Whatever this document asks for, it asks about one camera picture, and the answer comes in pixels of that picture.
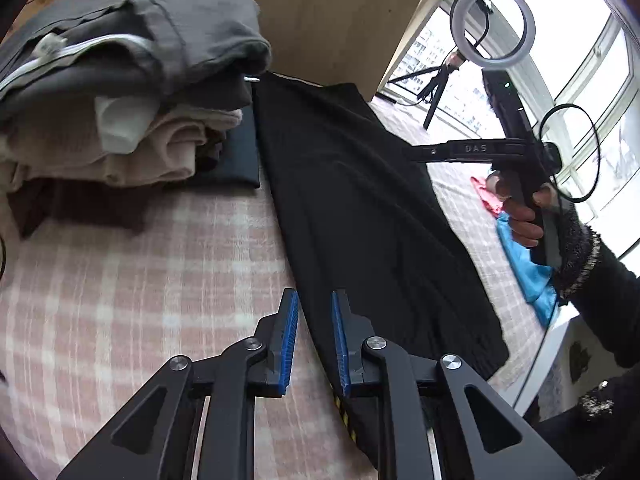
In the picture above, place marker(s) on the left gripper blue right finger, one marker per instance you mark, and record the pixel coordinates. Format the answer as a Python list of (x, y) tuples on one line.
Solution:
[(350, 332)]

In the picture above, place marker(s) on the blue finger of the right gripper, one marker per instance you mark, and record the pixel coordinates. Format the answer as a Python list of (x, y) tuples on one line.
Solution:
[(427, 153)]

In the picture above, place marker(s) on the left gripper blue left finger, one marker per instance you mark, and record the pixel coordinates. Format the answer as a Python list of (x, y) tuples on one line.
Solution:
[(271, 374)]

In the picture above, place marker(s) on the black jacket with yellow print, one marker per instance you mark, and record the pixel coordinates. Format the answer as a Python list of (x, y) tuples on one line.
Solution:
[(356, 214)]

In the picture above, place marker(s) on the person's right forearm black sleeve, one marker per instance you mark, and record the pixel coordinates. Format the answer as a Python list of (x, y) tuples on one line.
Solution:
[(599, 286)]

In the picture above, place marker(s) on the person's right hand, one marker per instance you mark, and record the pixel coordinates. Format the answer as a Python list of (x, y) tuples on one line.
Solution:
[(522, 218)]

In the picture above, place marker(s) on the pink garment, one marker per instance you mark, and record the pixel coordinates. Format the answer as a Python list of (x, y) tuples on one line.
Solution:
[(491, 203)]

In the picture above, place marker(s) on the black tripod stand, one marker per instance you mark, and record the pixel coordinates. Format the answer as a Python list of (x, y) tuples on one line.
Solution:
[(432, 92)]

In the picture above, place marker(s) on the light blue garment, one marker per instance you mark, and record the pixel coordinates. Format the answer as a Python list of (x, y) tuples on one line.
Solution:
[(534, 280)]

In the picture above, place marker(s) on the grey-brown wooden board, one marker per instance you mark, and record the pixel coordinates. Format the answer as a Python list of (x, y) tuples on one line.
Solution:
[(334, 41)]

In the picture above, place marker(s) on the dark teal folded garment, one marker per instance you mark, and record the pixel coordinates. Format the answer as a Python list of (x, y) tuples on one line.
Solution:
[(234, 161)]

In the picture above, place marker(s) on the pink plaid blanket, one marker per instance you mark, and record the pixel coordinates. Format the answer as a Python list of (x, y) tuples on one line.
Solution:
[(89, 314)]

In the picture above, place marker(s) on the white collared shirt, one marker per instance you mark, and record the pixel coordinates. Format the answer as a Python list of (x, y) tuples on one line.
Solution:
[(122, 122)]

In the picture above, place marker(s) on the grey folded garment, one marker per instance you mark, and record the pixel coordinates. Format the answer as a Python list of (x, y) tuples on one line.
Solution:
[(194, 52)]

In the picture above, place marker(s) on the brown folded garment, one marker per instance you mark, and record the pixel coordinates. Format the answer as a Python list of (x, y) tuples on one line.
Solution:
[(79, 201)]

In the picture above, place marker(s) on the beige knit sweater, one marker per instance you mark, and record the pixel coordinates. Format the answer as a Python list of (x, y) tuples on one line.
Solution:
[(68, 144)]

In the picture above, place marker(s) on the white ring light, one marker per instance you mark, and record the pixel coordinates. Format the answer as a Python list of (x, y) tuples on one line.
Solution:
[(484, 38)]

